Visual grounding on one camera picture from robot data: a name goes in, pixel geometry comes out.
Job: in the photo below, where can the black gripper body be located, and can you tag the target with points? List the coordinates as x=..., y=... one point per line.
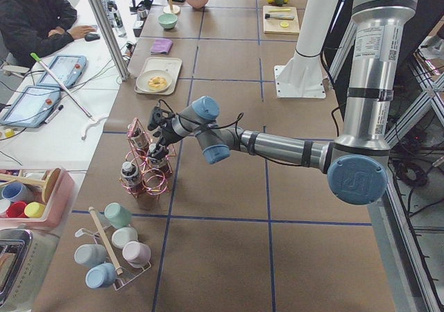
x=164, y=141

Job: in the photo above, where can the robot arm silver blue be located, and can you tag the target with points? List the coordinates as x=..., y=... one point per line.
x=355, y=162

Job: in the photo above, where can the beige serving tray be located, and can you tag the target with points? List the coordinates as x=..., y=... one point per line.
x=171, y=65

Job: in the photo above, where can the glazed donut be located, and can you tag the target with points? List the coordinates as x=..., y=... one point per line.
x=157, y=83

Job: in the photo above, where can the beige round plate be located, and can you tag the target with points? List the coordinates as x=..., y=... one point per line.
x=143, y=78

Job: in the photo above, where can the long metal rod tool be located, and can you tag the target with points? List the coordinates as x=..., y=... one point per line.
x=93, y=120

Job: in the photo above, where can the purple folded cloth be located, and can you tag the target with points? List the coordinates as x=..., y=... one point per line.
x=161, y=46

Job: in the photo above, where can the mint green bowl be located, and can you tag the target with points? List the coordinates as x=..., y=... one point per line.
x=167, y=21

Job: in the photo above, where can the upper teach pendant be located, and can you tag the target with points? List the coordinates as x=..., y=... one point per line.
x=68, y=68

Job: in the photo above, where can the teach pendant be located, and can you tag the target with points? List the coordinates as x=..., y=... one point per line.
x=68, y=68
x=32, y=107

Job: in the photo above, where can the metal jigger cup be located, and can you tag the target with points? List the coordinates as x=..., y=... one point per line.
x=141, y=13

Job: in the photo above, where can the grey water bottle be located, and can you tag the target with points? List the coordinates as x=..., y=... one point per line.
x=116, y=19

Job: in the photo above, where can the black computer mouse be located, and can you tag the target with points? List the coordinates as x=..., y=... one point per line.
x=92, y=37

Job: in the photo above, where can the mint green mug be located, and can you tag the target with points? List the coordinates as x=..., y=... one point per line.
x=117, y=215

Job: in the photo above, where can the wooden cup tree stand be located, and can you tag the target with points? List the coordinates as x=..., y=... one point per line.
x=171, y=8

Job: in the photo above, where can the white mug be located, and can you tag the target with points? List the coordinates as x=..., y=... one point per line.
x=123, y=236

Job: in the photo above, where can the lower teach pendant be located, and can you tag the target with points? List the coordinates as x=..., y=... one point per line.
x=32, y=107

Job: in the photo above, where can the pink mug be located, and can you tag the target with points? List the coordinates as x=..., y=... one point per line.
x=136, y=254

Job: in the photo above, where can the pink storage box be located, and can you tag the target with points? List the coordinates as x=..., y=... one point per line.
x=48, y=189

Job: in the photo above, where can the wooden cutting board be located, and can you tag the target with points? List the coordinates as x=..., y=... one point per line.
x=272, y=26

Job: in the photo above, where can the metal muddler black tip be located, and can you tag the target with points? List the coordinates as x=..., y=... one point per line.
x=279, y=16

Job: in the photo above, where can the grey mug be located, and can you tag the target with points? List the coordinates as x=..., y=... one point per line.
x=90, y=255

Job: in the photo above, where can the seated person black jacket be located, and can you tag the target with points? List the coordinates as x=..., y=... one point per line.
x=39, y=26

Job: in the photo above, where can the yellow plastic knife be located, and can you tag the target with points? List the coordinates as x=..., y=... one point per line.
x=280, y=10

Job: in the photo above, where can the blue mug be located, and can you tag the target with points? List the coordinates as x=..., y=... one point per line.
x=101, y=276

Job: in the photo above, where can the white mug rack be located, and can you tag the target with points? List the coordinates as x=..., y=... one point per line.
x=116, y=257

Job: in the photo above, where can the silver toaster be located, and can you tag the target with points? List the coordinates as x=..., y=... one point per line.
x=25, y=258

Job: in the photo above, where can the copper wire bottle rack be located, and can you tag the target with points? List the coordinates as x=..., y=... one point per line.
x=154, y=182

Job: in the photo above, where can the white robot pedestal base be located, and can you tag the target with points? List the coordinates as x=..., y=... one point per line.
x=301, y=76

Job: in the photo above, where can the aluminium frame post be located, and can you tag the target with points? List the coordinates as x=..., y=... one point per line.
x=109, y=38

